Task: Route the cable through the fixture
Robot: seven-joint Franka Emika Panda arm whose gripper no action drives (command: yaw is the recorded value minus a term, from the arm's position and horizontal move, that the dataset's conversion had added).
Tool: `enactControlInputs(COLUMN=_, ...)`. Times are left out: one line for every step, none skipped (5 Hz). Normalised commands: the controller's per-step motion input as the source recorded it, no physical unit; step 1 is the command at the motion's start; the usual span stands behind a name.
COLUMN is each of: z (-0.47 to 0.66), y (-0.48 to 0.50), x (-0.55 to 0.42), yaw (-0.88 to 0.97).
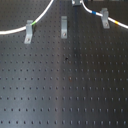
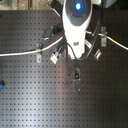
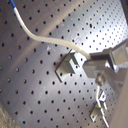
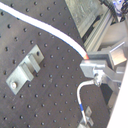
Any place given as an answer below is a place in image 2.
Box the black camera module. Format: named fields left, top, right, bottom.
left=42, top=25, right=63, bottom=40

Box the black perforated breadboard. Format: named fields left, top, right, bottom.
left=0, top=10, right=128, bottom=128

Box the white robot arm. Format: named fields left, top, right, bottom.
left=62, top=0, right=104, bottom=62

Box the white cable connector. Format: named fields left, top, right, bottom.
left=50, top=53, right=60, bottom=64

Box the right metal cable clip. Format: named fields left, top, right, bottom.
left=101, top=27, right=107, bottom=47

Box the white cable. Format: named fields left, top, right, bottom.
left=0, top=30, right=128, bottom=57

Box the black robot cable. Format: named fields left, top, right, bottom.
left=49, top=0, right=105, bottom=62

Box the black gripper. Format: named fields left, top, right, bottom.
left=73, top=68, right=81, bottom=91

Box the left metal cable clip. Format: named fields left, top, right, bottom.
left=36, top=43, right=42, bottom=63

